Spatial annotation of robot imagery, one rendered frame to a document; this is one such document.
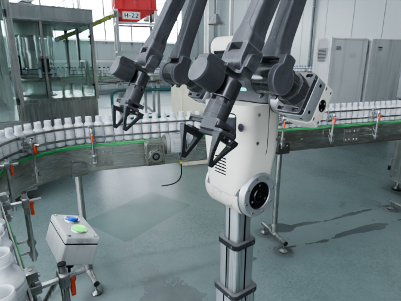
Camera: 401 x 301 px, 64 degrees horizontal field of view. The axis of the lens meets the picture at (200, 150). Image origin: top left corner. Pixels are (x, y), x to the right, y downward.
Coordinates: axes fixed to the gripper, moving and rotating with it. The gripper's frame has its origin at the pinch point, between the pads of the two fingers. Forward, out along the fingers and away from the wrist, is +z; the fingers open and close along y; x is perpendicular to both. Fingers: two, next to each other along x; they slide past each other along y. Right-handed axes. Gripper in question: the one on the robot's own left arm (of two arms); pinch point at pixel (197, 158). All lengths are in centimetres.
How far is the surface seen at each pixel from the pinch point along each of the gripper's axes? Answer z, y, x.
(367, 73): -309, -220, 498
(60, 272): 32.2, -6.6, -15.3
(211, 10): -527, -789, 497
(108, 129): -3, -137, 42
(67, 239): 28.0, -14.1, -13.3
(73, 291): 35.9, -6.6, -10.8
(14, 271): 30.8, -2.0, -25.6
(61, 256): 32.0, -14.3, -12.6
